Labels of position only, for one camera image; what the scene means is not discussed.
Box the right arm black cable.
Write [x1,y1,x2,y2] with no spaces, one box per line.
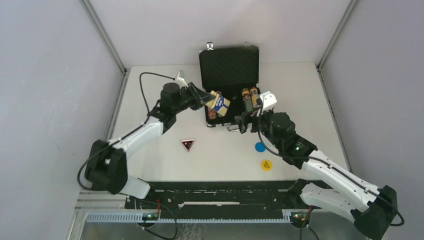
[256,104,405,227]

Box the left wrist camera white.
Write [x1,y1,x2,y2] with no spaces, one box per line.
[174,70,188,88]

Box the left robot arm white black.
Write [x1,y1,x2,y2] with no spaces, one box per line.
[82,82,215,209]

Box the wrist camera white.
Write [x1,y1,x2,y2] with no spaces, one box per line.
[174,70,188,88]
[257,91,278,116]

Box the green orange chip row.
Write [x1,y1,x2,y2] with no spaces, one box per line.
[241,88,254,112]

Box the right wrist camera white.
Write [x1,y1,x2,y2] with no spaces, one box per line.
[257,91,278,116]

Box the red white poker chip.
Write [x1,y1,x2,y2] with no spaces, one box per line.
[207,109,218,120]

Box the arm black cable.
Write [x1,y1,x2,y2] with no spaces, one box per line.
[256,104,405,227]
[77,72,178,191]

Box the black aluminium poker case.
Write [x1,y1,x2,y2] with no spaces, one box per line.
[198,44,260,128]

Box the blue round button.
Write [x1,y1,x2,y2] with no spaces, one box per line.
[254,142,266,153]

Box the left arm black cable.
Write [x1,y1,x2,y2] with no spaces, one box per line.
[77,72,178,191]

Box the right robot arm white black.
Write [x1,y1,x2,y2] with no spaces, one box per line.
[235,110,399,240]

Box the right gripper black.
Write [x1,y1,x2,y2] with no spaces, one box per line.
[234,105,282,150]

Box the playing card deck box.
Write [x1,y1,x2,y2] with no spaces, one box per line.
[205,90,231,117]

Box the yellow chip row far right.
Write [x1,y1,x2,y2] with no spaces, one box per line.
[249,87,259,108]

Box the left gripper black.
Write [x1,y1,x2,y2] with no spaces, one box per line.
[172,82,215,115]

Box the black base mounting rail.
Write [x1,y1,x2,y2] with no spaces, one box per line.
[124,180,309,221]

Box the red black triangular button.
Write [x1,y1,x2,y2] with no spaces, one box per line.
[180,138,195,153]

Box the yellow round button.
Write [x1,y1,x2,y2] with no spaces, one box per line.
[260,159,273,171]

